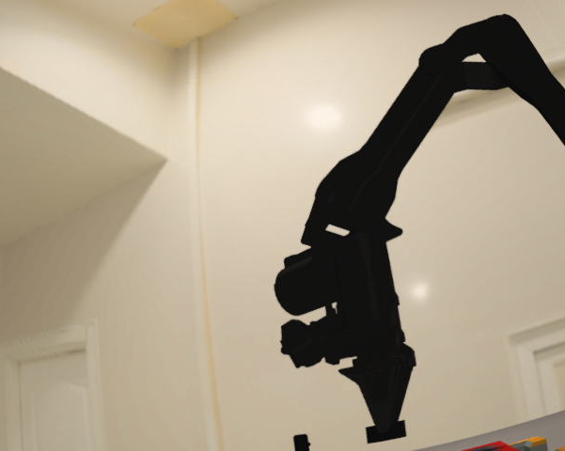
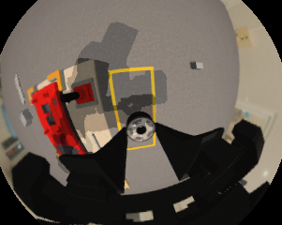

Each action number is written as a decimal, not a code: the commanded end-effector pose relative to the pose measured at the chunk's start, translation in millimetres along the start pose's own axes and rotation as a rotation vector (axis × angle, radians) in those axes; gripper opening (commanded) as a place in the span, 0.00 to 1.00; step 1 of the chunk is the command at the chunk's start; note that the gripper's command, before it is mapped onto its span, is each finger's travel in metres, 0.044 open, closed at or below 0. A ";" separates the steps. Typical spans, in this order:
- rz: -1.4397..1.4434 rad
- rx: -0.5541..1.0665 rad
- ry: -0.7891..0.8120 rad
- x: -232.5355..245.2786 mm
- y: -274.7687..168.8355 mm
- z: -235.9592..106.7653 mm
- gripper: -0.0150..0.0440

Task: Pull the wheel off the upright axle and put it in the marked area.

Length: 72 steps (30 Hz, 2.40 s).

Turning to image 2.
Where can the yellow rectangular outline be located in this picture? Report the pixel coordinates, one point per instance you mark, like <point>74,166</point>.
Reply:
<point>153,97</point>

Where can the beige flat bar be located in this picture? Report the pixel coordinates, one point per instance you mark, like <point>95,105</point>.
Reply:
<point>19,88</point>

